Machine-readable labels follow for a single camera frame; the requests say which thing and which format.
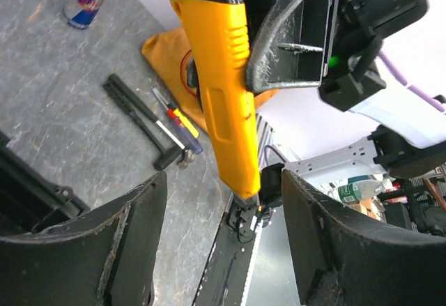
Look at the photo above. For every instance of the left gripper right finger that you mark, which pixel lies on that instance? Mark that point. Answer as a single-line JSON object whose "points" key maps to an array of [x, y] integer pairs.
{"points": [[343, 257]]}

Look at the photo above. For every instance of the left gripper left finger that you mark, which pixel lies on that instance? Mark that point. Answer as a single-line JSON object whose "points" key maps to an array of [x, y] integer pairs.
{"points": [[103, 257]]}

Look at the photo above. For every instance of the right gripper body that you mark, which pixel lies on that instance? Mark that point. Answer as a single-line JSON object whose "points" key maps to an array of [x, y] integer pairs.
{"points": [[354, 31]]}

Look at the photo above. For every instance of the blue yellow screwdriver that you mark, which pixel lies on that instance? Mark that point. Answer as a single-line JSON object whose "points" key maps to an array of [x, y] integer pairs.
{"points": [[182, 131]]}

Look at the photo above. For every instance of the yellow tote bag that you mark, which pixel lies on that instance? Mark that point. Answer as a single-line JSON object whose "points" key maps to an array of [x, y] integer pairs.
{"points": [[168, 54]]}

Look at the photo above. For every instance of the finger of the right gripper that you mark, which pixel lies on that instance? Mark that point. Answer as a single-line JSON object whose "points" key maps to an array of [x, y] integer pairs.
{"points": [[288, 48]]}

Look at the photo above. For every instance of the black t-handle wrench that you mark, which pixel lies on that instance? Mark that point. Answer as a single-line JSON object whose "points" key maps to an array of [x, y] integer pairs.
{"points": [[127, 101]]}

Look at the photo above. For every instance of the steel claw hammer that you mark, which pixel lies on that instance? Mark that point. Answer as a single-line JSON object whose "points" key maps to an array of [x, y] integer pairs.
{"points": [[178, 151]]}

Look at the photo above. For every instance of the clear plastic bottle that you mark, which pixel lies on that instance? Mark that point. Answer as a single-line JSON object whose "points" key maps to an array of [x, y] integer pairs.
{"points": [[353, 193]]}

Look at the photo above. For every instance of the black plastic toolbox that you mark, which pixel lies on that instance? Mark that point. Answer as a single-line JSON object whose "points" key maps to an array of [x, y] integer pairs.
{"points": [[29, 202]]}

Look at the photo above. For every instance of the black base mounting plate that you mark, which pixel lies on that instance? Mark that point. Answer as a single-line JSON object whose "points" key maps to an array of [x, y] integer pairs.
{"points": [[226, 276]]}

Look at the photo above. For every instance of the yellow handled screwdriver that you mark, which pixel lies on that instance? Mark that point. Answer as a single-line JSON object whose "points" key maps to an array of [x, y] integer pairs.
{"points": [[186, 122]]}

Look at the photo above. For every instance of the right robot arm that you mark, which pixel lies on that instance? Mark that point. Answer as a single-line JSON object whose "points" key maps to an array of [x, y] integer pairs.
{"points": [[410, 137]]}

